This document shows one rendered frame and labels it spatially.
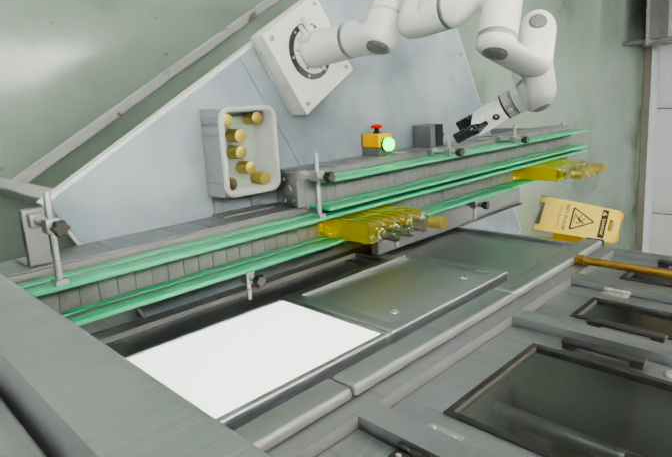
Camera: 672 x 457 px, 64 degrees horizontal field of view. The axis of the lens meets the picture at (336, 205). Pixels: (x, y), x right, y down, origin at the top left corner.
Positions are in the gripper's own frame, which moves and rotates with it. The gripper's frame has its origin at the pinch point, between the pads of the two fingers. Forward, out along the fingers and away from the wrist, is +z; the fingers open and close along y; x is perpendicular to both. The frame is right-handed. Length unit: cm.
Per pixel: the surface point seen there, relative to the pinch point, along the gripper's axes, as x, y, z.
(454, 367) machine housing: -14, -83, 1
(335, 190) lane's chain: 11.0, -27.5, 31.2
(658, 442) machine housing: -24, -97, -28
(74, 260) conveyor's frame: 43, -89, 51
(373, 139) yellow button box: 11.2, 1.4, 25.3
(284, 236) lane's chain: 13, -47, 40
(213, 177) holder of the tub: 36, -49, 44
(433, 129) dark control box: -2.7, 25.1, 14.7
